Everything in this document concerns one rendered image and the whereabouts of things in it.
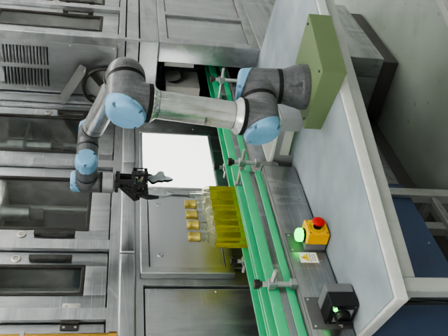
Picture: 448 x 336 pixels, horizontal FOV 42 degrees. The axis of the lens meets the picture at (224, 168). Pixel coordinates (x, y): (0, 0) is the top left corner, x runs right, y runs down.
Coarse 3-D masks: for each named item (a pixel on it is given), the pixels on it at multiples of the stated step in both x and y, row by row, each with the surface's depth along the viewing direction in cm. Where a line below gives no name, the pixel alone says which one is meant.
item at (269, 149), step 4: (280, 116) 213; (276, 140) 217; (264, 144) 235; (268, 144) 235; (272, 144) 235; (276, 144) 219; (264, 148) 232; (268, 148) 232; (272, 148) 220; (264, 152) 231; (268, 152) 230; (272, 152) 220; (268, 156) 228; (272, 156) 222; (268, 160) 226; (272, 160) 224
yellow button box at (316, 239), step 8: (304, 224) 184; (312, 224) 183; (312, 232) 180; (320, 232) 181; (328, 232) 181; (312, 240) 181; (320, 240) 181; (328, 240) 182; (304, 248) 183; (312, 248) 183; (320, 248) 184
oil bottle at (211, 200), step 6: (204, 198) 218; (210, 198) 218; (216, 198) 218; (222, 198) 219; (228, 198) 219; (234, 198) 220; (204, 204) 216; (210, 204) 215; (216, 204) 216; (222, 204) 216; (228, 204) 216; (234, 204) 217; (204, 210) 217
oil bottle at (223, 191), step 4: (204, 188) 223; (208, 188) 222; (212, 188) 223; (216, 188) 223; (220, 188) 223; (224, 188) 224; (228, 188) 224; (232, 188) 224; (204, 192) 221; (208, 192) 220; (212, 192) 221; (216, 192) 221; (220, 192) 221; (224, 192) 222; (228, 192) 222; (232, 192) 222; (204, 196) 220
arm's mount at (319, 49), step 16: (320, 16) 188; (304, 32) 193; (320, 32) 183; (304, 48) 193; (320, 48) 178; (336, 48) 180; (320, 64) 175; (336, 64) 175; (320, 80) 175; (336, 80) 176; (320, 96) 181; (304, 112) 193; (320, 112) 187; (304, 128) 193; (320, 128) 194
